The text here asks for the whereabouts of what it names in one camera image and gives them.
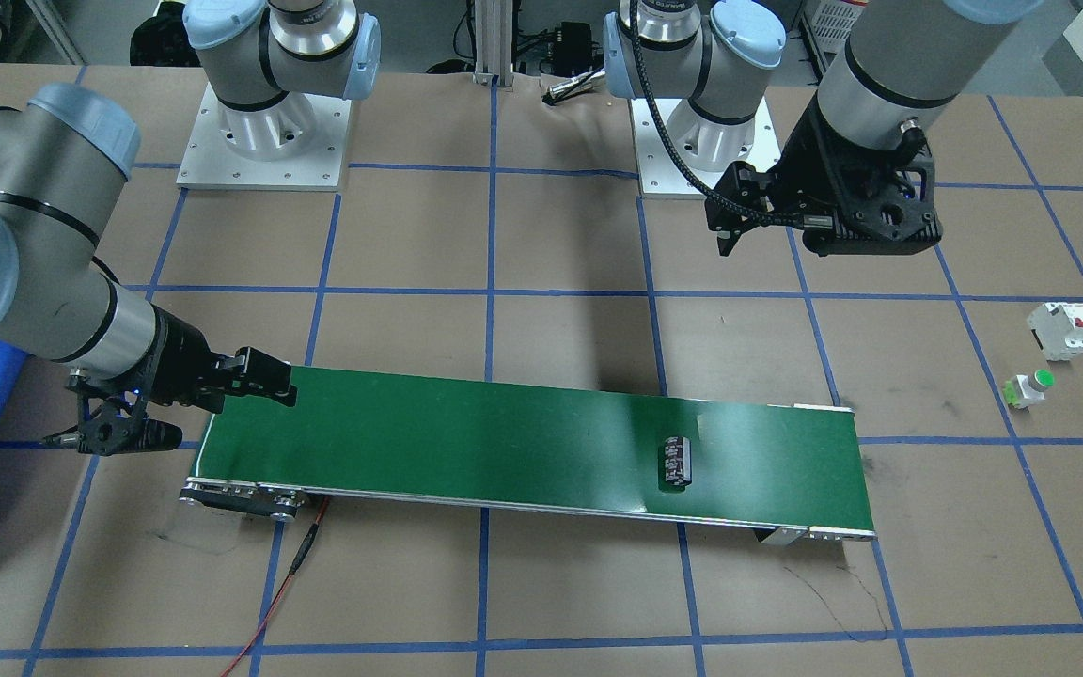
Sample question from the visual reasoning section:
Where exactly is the aluminium frame post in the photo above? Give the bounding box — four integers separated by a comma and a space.
473, 0, 516, 88

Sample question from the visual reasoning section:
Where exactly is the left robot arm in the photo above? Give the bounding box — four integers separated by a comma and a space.
598, 1, 1059, 256

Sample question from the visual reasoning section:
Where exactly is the red black wire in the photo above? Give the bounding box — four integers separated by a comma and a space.
220, 496, 334, 677

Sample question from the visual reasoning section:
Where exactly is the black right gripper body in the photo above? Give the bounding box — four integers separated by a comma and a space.
66, 309, 229, 414

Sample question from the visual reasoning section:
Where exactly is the white circuit breaker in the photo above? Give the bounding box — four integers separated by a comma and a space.
1027, 303, 1083, 363

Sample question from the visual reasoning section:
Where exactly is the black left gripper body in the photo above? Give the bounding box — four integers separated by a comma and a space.
715, 102, 944, 256

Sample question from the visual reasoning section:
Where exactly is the green push button switch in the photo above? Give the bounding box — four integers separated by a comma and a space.
1001, 370, 1056, 411

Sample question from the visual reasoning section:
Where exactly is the black cylindrical capacitor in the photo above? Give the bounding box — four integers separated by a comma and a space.
658, 434, 692, 490

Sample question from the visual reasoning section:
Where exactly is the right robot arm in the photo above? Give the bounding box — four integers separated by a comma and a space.
0, 1, 380, 457

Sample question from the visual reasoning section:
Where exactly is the green conveyor belt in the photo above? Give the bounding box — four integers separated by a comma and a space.
181, 366, 875, 544

